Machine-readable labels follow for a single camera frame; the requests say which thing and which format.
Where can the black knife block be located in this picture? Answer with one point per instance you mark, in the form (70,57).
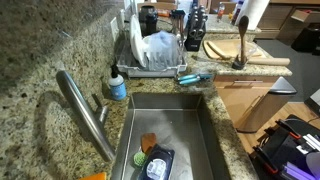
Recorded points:
(195,28)

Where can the wooden cabinet drawers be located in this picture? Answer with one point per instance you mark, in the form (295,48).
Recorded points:
(284,20)

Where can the wooden spoon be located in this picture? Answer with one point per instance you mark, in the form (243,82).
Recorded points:
(242,26)

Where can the brown sponge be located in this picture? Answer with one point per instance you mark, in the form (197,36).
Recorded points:
(148,140)

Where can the robot base with purple lights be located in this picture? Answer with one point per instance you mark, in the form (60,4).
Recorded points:
(283,151)

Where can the grey dish drying rack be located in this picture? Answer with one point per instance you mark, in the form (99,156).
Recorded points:
(126,63)

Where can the blue soap dispenser bottle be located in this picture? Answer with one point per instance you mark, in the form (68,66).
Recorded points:
(117,84)

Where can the white plate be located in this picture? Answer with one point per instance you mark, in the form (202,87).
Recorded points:
(136,40)

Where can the wooden cutting board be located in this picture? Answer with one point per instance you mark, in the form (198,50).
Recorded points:
(230,48)

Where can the stainless steel sink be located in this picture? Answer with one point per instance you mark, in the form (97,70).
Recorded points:
(181,122)

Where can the stainless steel tap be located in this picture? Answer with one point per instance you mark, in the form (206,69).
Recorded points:
(90,123)

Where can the green scrubber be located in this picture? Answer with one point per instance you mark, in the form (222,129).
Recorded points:
(139,159)

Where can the clear plastic bag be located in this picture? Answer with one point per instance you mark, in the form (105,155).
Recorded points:
(163,51)

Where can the wooden rolling pin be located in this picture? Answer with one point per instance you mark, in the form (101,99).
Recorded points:
(269,61)

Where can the black utensil holder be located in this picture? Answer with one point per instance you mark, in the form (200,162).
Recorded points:
(238,64)

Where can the orange object at bottom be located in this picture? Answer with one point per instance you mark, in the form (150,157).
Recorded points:
(99,176)

